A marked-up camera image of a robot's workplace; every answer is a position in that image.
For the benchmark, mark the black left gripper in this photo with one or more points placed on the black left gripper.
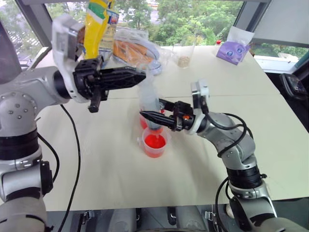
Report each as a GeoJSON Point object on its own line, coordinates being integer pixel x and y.
{"type": "Point", "coordinates": [87, 75]}

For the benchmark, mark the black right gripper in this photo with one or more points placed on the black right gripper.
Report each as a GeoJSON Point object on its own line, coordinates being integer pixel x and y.
{"type": "Point", "coordinates": [181, 118]}

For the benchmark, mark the clear plastic bottle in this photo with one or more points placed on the clear plastic bottle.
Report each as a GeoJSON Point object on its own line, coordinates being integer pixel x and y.
{"type": "Point", "coordinates": [148, 96]}

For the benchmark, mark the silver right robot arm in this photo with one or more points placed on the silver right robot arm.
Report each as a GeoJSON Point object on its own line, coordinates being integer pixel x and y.
{"type": "Point", "coordinates": [237, 139]}

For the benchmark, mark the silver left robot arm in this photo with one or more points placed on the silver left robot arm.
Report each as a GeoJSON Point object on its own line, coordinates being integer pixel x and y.
{"type": "Point", "coordinates": [29, 87]}

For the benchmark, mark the clear cup of red liquid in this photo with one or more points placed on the clear cup of red liquid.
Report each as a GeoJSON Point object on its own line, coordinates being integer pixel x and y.
{"type": "Point", "coordinates": [143, 123]}

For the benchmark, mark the clear tall cup with grains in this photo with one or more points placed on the clear tall cup with grains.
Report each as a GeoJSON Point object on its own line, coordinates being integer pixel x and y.
{"type": "Point", "coordinates": [185, 60]}

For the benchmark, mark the clear plastic bag of bread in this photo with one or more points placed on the clear plastic bag of bread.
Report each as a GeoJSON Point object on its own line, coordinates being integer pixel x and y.
{"type": "Point", "coordinates": [135, 48]}

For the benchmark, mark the clear bottle with blue label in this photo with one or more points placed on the clear bottle with blue label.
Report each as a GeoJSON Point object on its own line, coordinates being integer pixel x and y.
{"type": "Point", "coordinates": [109, 38]}

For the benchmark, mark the yellow snack bag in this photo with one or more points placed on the yellow snack bag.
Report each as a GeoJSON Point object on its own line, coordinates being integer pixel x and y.
{"type": "Point", "coordinates": [96, 29]}

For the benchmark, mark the small bottle with red cap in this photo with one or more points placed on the small bottle with red cap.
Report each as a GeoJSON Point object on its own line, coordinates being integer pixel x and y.
{"type": "Point", "coordinates": [218, 42]}

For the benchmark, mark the purple tissue pack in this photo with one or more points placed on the purple tissue pack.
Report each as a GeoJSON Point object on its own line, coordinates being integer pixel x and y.
{"type": "Point", "coordinates": [231, 52]}

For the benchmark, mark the grey rounded body with clasps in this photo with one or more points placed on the grey rounded body with clasps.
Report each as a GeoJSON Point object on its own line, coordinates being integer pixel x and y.
{"type": "Point", "coordinates": [149, 218]}

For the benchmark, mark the dark grey chair back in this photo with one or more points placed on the dark grey chair back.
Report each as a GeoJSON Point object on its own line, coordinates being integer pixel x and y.
{"type": "Point", "coordinates": [8, 55]}

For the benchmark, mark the white window blind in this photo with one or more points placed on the white window blind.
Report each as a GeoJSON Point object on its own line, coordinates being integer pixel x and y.
{"type": "Point", "coordinates": [282, 21]}

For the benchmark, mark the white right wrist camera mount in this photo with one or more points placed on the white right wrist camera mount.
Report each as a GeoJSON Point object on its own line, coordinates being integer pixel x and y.
{"type": "Point", "coordinates": [199, 96]}

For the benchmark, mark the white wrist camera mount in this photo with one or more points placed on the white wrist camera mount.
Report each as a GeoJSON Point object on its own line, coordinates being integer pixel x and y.
{"type": "Point", "coordinates": [199, 96]}
{"type": "Point", "coordinates": [63, 36]}

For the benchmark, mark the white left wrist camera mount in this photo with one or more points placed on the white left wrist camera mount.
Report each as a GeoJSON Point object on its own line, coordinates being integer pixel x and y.
{"type": "Point", "coordinates": [63, 36]}

